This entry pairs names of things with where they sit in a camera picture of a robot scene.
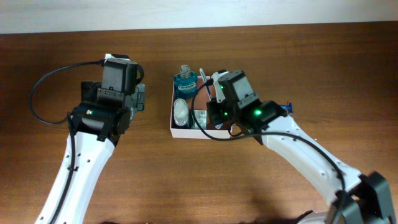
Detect blue white toothbrush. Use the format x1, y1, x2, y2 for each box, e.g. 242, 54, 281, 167
198, 67, 223, 130

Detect green white soap packet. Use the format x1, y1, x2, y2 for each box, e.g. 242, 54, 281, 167
191, 110, 207, 129

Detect teal mouthwash bottle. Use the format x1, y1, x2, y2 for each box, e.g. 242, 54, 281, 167
174, 65, 198, 100

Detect blue disposable razor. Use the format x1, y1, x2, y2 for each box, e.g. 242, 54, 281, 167
280, 102, 294, 114

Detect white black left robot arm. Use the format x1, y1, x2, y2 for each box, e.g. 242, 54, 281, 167
36, 54, 146, 223

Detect white square cardboard box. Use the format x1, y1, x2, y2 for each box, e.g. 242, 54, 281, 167
170, 87, 236, 139

